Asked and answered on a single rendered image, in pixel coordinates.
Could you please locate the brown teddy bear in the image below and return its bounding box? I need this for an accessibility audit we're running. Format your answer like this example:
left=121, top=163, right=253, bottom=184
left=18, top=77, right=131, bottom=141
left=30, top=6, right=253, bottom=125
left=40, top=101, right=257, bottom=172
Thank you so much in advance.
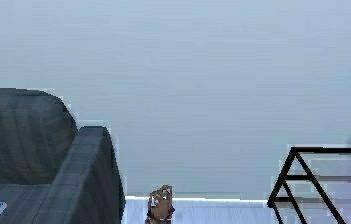
left=144, top=184, right=176, bottom=224

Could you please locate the dark grey sofa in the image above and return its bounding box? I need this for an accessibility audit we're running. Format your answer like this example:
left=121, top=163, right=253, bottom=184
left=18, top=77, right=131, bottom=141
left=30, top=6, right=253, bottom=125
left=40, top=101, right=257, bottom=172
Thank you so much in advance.
left=0, top=87, right=127, bottom=224

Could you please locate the black frame glass table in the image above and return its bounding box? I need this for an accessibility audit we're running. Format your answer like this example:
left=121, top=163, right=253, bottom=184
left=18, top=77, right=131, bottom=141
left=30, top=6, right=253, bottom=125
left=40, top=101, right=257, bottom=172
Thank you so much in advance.
left=266, top=146, right=351, bottom=224

